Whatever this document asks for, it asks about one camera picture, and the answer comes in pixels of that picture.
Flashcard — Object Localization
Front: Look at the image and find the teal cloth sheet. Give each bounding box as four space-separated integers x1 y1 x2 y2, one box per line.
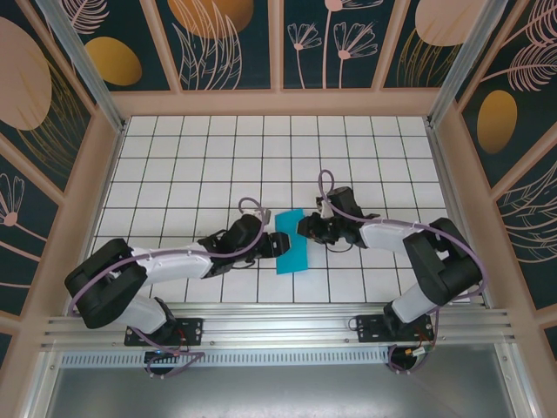
273 208 311 276

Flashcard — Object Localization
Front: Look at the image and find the grey metal sheet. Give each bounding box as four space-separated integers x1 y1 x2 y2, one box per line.
23 343 539 418

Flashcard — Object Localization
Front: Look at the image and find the small electronics board with connector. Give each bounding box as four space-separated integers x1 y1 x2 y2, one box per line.
144 347 192 362
402 345 437 361

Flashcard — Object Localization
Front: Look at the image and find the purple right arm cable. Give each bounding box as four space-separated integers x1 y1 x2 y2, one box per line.
317 168 487 376

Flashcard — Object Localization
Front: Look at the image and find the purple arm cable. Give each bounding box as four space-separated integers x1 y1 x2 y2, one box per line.
317 168 487 376
69 196 272 381

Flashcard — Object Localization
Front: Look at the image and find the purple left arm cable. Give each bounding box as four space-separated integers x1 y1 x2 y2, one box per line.
69 196 272 381

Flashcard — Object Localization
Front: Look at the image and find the aluminium extrusion rail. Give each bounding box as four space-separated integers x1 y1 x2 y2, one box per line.
41 301 521 351

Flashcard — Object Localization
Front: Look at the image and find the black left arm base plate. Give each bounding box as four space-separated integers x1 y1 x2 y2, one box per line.
124 316 205 347

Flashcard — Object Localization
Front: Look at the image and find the grey slotted cable duct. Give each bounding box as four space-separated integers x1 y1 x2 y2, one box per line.
58 351 393 367

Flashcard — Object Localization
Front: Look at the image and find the aluminium side rail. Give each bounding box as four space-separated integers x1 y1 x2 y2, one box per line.
426 124 497 308

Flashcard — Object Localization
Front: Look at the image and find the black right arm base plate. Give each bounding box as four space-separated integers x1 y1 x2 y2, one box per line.
355 313 435 345

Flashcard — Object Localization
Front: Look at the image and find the aluminium corner post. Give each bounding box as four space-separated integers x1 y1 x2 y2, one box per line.
33 0 128 134
425 0 509 130

